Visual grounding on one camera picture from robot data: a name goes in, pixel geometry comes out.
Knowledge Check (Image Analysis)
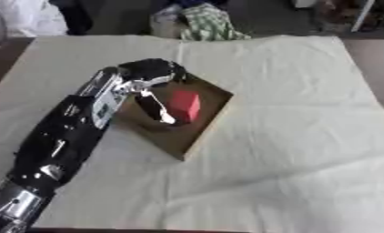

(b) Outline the green and white checked cloth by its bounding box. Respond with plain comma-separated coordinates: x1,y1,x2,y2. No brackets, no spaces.
177,3,253,42

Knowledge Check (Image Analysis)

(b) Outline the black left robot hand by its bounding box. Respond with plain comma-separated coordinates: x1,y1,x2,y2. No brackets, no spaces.
116,57,191,126

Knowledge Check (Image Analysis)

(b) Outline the tan cardboard box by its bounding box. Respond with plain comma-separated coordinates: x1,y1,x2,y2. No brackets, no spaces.
112,72,236,162

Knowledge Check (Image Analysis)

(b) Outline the red block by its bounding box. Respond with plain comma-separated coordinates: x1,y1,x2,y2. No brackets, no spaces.
167,89,204,124

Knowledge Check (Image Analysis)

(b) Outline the white cloth bundle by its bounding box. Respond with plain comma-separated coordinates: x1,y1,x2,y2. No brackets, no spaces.
0,0,70,40

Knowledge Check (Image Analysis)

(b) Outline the white chair leg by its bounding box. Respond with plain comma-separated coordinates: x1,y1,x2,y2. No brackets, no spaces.
349,0,377,33

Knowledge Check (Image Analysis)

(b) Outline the white bag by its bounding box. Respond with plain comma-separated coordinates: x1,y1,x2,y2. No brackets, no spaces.
147,4,187,40

